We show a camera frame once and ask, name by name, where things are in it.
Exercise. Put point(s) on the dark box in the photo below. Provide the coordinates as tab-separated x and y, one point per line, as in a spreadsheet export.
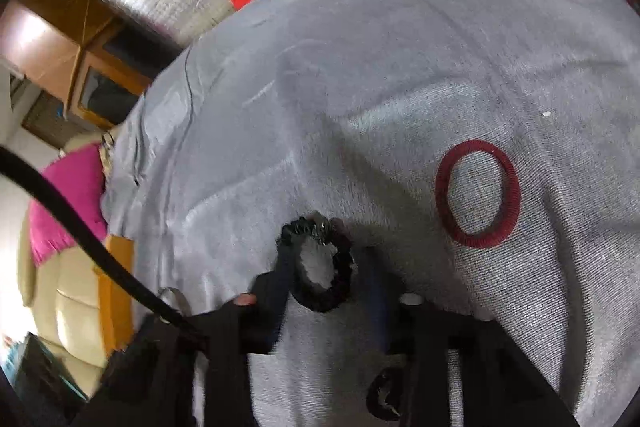
40	372

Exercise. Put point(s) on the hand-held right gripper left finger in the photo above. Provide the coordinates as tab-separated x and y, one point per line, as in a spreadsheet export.
280	287

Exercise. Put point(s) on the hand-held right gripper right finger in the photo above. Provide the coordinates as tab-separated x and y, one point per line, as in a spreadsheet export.
380	307

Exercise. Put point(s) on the orange cardboard box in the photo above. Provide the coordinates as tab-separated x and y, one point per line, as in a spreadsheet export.
117	317

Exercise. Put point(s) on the black scrunchie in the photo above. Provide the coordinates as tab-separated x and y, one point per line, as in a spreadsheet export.
340	287

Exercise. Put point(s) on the patterned cloth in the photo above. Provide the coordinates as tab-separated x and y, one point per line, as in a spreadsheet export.
107	152

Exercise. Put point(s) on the pink pillow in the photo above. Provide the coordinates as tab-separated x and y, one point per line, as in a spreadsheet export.
75	177

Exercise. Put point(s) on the beige leather sofa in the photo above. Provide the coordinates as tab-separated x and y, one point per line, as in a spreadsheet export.
65	297

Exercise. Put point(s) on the grey blanket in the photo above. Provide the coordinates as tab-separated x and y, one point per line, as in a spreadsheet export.
400	57

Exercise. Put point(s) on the wooden glass-door cabinet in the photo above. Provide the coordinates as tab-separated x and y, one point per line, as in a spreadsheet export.
90	52

